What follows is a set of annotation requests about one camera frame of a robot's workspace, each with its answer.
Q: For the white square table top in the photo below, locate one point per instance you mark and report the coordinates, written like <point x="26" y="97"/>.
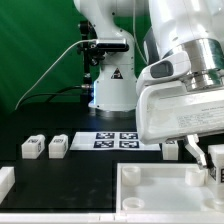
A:
<point x="169" y="188"/>

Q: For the white sheet with tags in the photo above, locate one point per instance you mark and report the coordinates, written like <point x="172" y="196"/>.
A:
<point x="110" y="141"/>

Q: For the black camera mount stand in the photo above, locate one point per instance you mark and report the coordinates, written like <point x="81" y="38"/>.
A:
<point x="92" y="55"/>

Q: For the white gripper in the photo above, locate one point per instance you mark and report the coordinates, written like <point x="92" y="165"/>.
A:
<point x="168" y="112"/>

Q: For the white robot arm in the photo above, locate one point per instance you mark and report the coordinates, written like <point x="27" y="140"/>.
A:
<point x="182" y="45"/>

